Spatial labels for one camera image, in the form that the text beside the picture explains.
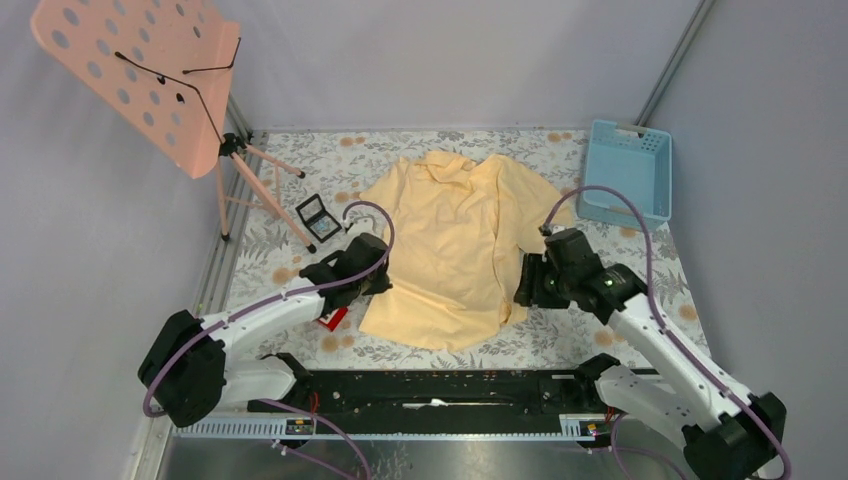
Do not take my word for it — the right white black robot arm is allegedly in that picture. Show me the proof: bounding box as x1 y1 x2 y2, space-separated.
514 227 786 479

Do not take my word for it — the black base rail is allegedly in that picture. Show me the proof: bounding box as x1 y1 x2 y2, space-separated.
278 369 607 416

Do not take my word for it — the red box with white squares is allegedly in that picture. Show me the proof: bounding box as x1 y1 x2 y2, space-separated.
316 307 349 332

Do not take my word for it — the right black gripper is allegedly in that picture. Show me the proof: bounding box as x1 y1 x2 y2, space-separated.
512 252 576 310

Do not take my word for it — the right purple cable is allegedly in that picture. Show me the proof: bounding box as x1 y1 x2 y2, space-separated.
539 185 792 480

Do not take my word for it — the pink perforated music stand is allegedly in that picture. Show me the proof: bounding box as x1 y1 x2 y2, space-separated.
30 0 316 252

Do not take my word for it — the purple cable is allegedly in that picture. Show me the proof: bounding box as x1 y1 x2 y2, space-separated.
142 200 396 419
539 185 792 480

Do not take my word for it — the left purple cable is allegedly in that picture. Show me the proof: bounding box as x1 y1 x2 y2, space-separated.
142 200 396 419

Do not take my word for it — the floral patterned table mat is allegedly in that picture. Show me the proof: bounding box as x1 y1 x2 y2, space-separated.
227 129 707 370

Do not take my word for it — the light blue plastic basket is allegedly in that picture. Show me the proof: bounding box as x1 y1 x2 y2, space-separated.
582 120 673 231

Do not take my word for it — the black open brooch case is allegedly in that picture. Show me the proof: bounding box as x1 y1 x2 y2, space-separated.
295 194 342 244

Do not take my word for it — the yellow shirt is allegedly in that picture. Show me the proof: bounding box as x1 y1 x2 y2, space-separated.
360 151 561 352

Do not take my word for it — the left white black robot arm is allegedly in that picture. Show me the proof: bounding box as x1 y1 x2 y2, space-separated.
137 233 391 427

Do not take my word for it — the grey slotted cable duct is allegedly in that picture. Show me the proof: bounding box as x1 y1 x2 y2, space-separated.
172 416 601 442

